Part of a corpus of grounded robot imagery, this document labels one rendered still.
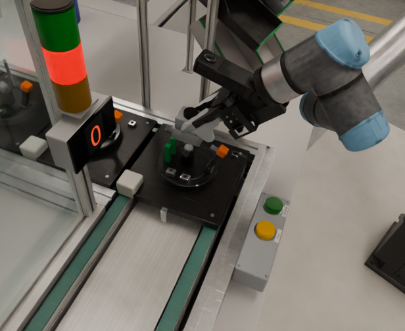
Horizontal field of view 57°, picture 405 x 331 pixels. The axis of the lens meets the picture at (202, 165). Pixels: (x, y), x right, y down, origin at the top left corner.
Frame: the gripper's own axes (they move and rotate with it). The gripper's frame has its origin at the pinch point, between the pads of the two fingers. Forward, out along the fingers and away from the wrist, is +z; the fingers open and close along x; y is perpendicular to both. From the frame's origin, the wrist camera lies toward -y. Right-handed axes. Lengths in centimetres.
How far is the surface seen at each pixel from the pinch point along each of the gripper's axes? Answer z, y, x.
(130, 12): 59, -26, 80
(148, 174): 15.9, 5.2, -5.4
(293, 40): 85, 74, 255
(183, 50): 38, -3, 64
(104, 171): 22.2, -1.8, -8.9
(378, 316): -14, 55, -12
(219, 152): -1.1, 9.7, -1.0
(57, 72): -8.2, -21.9, -21.4
